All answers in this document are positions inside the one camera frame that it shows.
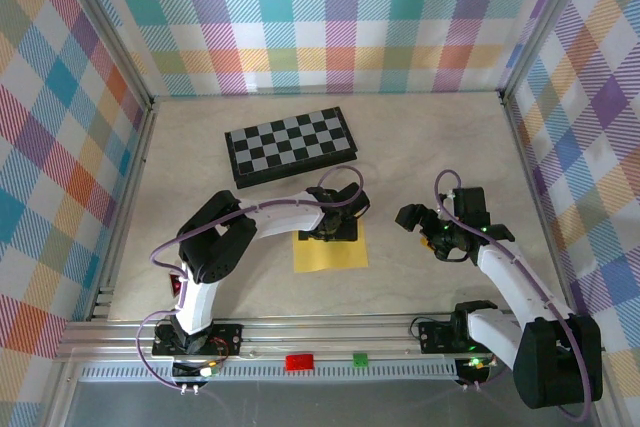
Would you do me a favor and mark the grey slotted cable duct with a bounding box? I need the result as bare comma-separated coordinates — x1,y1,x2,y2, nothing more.
79,364,461,383

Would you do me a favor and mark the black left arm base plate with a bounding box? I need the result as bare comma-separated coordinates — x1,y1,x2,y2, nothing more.
151,322,245,358

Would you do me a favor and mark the yellow paper sheet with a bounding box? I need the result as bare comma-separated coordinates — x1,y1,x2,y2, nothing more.
292,220,370,274

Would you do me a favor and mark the aluminium side rail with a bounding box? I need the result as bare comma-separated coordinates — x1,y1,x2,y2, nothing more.
87,96,159,322
498,91,581,318

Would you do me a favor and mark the red plastic block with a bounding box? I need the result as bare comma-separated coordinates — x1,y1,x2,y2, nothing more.
284,353,315,372

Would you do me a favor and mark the grey metal panel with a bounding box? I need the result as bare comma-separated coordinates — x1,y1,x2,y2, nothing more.
47,380,609,427

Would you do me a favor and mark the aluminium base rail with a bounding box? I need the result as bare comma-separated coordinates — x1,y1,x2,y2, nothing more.
54,314,609,363

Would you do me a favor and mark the aluminium frame post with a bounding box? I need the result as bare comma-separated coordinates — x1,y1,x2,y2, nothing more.
498,0,601,98
57,0,157,111

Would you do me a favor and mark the small black control board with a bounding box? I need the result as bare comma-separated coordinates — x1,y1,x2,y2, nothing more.
171,359,222,381
454,356,497,382

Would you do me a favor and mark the black and grey chessboard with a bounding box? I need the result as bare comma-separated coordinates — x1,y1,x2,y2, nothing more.
223,106,359,191

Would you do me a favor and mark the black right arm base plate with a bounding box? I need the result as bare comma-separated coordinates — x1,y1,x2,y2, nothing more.
417,316,476,354

